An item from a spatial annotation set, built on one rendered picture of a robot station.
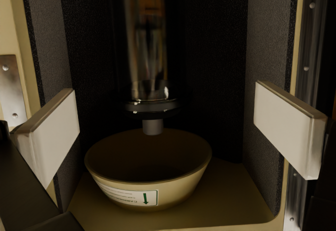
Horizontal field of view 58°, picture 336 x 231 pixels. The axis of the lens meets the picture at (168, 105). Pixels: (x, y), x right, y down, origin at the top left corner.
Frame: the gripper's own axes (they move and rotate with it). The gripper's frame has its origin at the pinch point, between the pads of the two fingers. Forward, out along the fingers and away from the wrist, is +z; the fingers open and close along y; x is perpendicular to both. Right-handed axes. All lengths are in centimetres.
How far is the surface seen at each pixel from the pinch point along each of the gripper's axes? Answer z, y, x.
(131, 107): 16.6, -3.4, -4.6
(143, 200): 14.8, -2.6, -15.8
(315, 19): 12.3, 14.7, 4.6
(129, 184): 13.9, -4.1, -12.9
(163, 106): 16.3, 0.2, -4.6
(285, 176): 12.3, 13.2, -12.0
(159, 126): 20.4, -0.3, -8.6
